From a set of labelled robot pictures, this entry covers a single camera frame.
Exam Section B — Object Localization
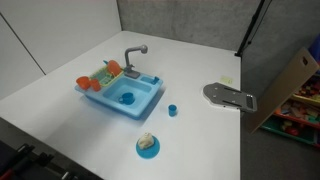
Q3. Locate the blue toy mug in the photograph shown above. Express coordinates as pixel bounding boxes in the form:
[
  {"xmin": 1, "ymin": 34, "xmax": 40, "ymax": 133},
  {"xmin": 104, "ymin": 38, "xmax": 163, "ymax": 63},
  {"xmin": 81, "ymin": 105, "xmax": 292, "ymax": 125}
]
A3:
[{"xmin": 117, "ymin": 92, "xmax": 136, "ymax": 106}]

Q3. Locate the light blue toy sink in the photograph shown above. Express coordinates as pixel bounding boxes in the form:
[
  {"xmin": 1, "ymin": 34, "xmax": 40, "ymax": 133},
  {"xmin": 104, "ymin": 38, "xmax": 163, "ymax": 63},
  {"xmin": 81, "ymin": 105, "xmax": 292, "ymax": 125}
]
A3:
[{"xmin": 74, "ymin": 68, "xmax": 165, "ymax": 121}]

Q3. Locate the small blue toy tumbler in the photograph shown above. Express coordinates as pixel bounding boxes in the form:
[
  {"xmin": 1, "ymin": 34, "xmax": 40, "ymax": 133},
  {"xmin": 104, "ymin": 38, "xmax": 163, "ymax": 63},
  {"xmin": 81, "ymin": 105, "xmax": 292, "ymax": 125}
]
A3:
[{"xmin": 167, "ymin": 103, "xmax": 179, "ymax": 118}]

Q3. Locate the gray toy faucet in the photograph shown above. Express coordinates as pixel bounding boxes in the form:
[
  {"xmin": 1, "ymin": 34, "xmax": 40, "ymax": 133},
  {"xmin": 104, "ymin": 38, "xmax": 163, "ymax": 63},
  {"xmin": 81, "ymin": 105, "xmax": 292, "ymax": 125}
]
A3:
[{"xmin": 123, "ymin": 44, "xmax": 149, "ymax": 80}]

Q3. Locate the orange toy plate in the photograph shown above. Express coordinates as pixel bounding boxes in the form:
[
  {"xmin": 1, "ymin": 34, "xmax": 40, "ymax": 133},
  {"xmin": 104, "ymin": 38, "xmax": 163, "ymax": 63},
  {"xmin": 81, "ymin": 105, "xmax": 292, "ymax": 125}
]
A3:
[{"xmin": 106, "ymin": 59, "xmax": 123, "ymax": 77}]

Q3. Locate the cream toy food piece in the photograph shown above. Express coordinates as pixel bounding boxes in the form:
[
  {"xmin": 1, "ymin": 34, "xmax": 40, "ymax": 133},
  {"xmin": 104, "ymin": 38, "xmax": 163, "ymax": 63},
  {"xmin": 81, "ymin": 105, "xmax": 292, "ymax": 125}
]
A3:
[{"xmin": 137, "ymin": 131, "xmax": 155, "ymax": 150}]

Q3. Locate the yellow toy dish rack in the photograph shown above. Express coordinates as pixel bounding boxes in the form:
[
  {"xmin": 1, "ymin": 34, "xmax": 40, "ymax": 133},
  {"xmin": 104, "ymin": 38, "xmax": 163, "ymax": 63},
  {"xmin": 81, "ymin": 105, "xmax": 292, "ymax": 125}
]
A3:
[{"xmin": 88, "ymin": 65, "xmax": 124, "ymax": 88}]

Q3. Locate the round blue toy plate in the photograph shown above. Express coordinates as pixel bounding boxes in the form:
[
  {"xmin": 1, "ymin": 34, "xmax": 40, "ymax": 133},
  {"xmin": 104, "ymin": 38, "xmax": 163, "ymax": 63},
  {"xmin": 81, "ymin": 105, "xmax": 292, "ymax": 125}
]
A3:
[{"xmin": 135, "ymin": 135, "xmax": 161, "ymax": 160}]

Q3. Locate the orange toy tumbler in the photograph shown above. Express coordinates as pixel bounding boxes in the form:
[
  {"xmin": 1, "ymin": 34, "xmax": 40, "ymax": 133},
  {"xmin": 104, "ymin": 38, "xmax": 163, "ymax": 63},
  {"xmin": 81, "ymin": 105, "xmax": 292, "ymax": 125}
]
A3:
[{"xmin": 90, "ymin": 78, "xmax": 102, "ymax": 93}]

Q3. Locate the yellow sticky note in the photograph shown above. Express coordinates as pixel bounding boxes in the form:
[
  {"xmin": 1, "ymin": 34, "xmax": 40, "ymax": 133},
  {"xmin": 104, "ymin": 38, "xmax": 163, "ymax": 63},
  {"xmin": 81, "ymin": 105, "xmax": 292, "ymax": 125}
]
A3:
[{"xmin": 219, "ymin": 75, "xmax": 234, "ymax": 85}]

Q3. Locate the gray metal mounting plate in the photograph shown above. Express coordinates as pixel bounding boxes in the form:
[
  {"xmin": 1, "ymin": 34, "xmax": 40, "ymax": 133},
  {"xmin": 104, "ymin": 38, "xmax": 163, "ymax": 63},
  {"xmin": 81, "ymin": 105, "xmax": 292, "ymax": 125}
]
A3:
[{"xmin": 202, "ymin": 81, "xmax": 259, "ymax": 114}]

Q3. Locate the orange toy mug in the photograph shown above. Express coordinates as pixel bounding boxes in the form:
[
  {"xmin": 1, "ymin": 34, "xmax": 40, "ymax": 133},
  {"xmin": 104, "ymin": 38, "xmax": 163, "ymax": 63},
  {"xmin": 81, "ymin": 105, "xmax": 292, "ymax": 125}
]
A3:
[{"xmin": 75, "ymin": 75, "xmax": 92, "ymax": 91}]

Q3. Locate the black stand pole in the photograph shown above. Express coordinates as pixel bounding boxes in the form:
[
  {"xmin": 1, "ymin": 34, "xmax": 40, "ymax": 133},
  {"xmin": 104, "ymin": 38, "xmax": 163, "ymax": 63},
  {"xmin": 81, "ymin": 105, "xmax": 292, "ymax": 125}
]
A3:
[{"xmin": 234, "ymin": 0, "xmax": 272, "ymax": 58}]

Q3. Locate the colourful toy shelf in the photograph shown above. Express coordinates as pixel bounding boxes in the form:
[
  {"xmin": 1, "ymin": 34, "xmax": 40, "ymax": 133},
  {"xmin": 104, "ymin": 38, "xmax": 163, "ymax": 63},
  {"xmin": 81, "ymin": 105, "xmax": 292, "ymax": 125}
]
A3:
[{"xmin": 259, "ymin": 33, "xmax": 320, "ymax": 149}]

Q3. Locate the black equipment frame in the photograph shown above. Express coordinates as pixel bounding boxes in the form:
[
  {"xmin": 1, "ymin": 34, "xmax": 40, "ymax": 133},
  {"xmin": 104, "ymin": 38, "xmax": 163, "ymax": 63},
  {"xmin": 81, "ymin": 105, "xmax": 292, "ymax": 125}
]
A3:
[{"xmin": 0, "ymin": 139, "xmax": 103, "ymax": 180}]

